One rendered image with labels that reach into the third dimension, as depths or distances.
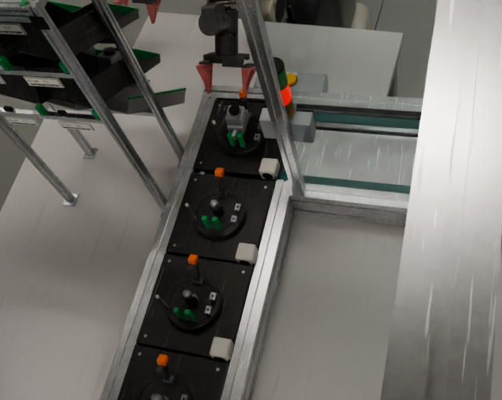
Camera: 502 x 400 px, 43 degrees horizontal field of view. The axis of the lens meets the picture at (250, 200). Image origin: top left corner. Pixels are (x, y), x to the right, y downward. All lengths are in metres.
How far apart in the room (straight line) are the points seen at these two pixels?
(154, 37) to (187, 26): 0.12
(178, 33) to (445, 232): 2.00
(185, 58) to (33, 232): 0.75
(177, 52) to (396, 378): 1.98
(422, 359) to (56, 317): 1.60
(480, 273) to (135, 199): 1.65
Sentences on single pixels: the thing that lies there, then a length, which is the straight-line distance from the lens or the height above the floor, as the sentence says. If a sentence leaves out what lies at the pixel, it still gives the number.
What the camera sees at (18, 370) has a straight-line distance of 1.85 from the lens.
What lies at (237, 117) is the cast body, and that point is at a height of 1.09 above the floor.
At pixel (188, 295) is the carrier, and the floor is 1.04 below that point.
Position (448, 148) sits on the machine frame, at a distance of 0.35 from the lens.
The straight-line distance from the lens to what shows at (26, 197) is 2.09.
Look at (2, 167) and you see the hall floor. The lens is 3.45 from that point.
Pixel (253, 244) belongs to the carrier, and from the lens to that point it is 1.59.
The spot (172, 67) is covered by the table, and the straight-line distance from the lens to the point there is 2.18.
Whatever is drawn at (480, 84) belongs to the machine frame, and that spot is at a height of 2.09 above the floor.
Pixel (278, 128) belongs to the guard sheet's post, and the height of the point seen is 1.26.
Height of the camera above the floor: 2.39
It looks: 58 degrees down
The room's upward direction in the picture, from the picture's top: 22 degrees counter-clockwise
